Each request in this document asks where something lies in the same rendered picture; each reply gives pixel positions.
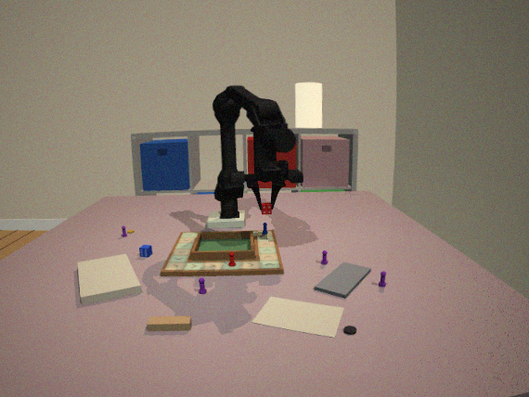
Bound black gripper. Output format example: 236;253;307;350
229;150;303;211

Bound red die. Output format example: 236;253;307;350
262;202;272;214

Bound red pawn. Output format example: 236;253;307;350
228;251;235;267

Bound blue die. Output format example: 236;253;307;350
139;245;152;257

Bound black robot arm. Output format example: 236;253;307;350
213;86;296;219

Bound cream flat rectangular sheet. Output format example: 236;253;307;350
252;297;344;339

